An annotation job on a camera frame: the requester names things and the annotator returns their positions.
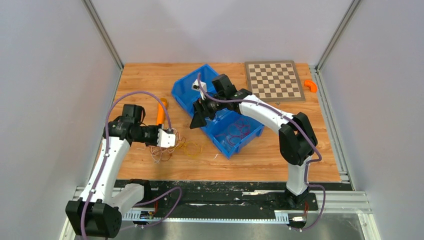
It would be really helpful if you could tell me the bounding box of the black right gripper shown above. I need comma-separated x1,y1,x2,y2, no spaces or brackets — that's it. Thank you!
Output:
190,94,226,130

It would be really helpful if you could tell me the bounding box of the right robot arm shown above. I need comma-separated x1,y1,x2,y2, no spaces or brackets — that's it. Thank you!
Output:
189,74,318,209

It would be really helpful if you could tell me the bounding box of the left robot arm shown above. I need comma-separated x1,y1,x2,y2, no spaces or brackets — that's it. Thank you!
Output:
65,104,161,238

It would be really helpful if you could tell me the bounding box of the orange cylindrical toy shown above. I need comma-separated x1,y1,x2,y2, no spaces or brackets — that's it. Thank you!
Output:
156,97,169,125

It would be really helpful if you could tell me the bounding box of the blue plastic compartment bin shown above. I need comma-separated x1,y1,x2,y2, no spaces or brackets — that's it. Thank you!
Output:
171,64,265,159

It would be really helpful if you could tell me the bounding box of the wooden chessboard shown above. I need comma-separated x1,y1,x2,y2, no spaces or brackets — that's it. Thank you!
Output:
244,60,305,102

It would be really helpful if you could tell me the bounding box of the orange curved piece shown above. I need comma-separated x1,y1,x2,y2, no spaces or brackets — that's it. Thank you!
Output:
304,79,318,93

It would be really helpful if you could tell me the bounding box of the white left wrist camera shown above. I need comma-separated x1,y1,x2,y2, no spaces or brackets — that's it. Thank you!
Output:
157,129,177,149

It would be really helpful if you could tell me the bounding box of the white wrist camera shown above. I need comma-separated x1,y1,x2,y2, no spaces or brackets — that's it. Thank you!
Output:
191,79,207,100
157,129,177,149

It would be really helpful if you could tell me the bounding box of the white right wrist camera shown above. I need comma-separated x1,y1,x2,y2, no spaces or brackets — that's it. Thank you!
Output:
191,79,207,100

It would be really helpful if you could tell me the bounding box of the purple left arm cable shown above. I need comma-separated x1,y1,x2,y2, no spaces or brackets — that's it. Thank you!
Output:
79,91,184,240

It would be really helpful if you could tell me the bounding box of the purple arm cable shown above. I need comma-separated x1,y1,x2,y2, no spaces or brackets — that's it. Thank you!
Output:
79,91,184,240
197,72,327,232

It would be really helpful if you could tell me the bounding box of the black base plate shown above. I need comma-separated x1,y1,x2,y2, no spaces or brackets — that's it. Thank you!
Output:
112,179,354,221

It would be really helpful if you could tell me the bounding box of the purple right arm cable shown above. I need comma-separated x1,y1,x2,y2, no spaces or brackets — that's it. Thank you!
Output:
197,72,327,232

